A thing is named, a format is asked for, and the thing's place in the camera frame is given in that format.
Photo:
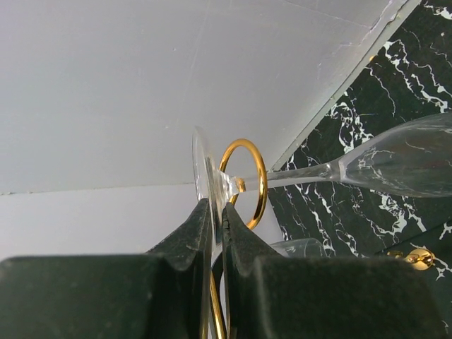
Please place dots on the clear wine glass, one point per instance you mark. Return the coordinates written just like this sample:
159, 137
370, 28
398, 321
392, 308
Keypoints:
300, 248
388, 166

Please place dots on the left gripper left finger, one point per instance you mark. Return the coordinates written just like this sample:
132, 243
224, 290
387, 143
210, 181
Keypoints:
163, 293

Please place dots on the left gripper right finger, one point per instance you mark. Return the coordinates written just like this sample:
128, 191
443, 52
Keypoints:
272, 296

